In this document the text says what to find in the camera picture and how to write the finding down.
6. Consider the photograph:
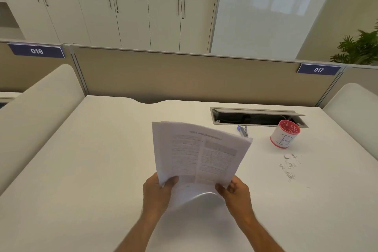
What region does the person's right hand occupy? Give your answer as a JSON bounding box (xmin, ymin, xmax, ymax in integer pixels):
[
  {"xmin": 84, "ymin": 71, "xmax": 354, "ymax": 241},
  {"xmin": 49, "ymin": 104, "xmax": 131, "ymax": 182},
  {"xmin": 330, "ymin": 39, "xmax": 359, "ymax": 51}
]
[{"xmin": 215, "ymin": 176, "xmax": 254, "ymax": 223}]

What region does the person's left hand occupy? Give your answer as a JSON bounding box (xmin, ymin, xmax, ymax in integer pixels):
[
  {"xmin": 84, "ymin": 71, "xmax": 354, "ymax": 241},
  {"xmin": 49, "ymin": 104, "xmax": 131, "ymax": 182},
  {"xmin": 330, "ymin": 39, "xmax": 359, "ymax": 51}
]
[{"xmin": 143, "ymin": 172, "xmax": 179, "ymax": 212}]

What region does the stack of printed paper sheets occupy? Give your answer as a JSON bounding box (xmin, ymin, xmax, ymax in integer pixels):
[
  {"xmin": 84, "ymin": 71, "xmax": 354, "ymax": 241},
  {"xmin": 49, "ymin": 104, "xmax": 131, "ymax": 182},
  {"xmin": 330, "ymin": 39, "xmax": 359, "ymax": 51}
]
[{"xmin": 152, "ymin": 121, "xmax": 254, "ymax": 213}]

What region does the person's right forearm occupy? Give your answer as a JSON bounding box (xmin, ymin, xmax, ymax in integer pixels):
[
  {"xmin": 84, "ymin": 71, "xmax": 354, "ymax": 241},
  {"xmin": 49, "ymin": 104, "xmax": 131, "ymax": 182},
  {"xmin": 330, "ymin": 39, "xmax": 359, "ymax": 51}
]
[{"xmin": 233, "ymin": 213, "xmax": 286, "ymax": 252}]

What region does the person's left forearm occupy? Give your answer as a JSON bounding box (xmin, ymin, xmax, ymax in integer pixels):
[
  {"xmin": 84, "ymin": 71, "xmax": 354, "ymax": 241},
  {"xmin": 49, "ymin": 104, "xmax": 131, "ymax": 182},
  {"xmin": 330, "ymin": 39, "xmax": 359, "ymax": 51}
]
[{"xmin": 114, "ymin": 208, "xmax": 170, "ymax": 252}]

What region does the pile of loose staples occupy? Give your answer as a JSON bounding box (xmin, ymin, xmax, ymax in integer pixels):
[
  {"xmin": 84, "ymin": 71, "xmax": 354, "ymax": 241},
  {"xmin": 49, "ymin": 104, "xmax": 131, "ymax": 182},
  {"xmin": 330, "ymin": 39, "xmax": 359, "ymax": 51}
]
[{"xmin": 279, "ymin": 153, "xmax": 310, "ymax": 189}]

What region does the red and white cup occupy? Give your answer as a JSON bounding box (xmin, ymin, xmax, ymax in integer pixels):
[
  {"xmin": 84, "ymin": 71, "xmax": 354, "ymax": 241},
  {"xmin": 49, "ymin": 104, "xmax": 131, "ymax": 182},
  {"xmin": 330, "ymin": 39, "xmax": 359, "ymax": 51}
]
[{"xmin": 270, "ymin": 120, "xmax": 301, "ymax": 149}]

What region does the beige desk partition panel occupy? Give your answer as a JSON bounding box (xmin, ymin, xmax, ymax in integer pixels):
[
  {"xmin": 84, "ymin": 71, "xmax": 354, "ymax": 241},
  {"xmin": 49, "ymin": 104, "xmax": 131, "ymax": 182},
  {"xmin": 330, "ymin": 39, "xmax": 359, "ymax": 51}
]
[{"xmin": 0, "ymin": 41, "xmax": 378, "ymax": 109}]

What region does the white side divider panel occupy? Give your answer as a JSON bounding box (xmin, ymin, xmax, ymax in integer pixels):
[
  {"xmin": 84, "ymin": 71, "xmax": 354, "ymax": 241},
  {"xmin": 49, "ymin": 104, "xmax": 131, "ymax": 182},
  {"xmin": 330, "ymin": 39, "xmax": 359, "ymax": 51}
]
[
  {"xmin": 0, "ymin": 64, "xmax": 86, "ymax": 195},
  {"xmin": 322, "ymin": 83, "xmax": 378, "ymax": 161}
]

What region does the blue desk number sign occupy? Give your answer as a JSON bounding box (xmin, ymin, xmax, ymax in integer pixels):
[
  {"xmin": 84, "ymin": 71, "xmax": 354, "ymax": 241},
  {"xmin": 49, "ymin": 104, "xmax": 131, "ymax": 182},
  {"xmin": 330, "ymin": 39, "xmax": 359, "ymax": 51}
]
[
  {"xmin": 296, "ymin": 63, "xmax": 342, "ymax": 76},
  {"xmin": 7, "ymin": 43, "xmax": 66, "ymax": 59}
]

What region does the frosted glass panel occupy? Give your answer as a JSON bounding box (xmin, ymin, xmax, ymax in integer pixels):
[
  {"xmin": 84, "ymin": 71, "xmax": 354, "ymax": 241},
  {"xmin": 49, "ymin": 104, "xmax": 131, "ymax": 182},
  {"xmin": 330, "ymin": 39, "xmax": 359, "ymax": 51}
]
[{"xmin": 209, "ymin": 0, "xmax": 346, "ymax": 61}]

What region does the green potted plant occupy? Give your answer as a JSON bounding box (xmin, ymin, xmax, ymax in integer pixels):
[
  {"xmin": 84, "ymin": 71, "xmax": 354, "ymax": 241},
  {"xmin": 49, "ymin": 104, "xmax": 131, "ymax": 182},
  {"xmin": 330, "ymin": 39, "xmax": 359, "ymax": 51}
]
[{"xmin": 330, "ymin": 20, "xmax": 378, "ymax": 66}]

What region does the grey desk cable tray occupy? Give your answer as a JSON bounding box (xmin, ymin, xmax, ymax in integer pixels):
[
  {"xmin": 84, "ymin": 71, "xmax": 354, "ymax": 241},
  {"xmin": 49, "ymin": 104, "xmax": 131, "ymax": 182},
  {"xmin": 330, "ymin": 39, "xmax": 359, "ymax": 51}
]
[{"xmin": 210, "ymin": 107, "xmax": 308, "ymax": 129}]

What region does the white wall cabinet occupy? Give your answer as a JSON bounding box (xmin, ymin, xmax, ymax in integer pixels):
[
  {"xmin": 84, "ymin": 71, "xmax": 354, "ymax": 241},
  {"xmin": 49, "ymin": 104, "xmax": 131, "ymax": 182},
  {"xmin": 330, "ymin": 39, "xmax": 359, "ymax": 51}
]
[{"xmin": 0, "ymin": 0, "xmax": 222, "ymax": 53}]

